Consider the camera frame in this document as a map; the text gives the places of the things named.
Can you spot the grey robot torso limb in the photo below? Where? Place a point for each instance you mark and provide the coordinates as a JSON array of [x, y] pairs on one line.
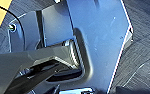
[[31, 63]]

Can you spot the small round base fitting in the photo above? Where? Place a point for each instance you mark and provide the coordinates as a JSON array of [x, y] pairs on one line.
[[12, 27]]

